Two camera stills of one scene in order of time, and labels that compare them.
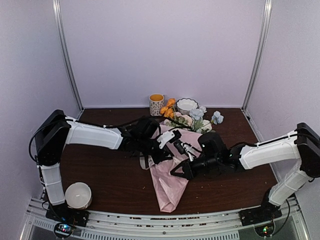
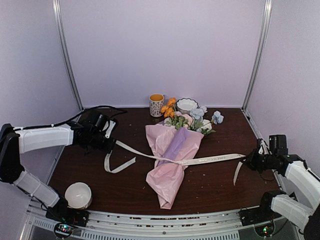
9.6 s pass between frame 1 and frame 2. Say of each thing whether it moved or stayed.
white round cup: stayed
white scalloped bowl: stayed
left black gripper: moved
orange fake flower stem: stayed
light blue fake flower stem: stayed
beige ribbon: moved
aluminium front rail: stayed
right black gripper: moved
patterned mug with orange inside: stayed
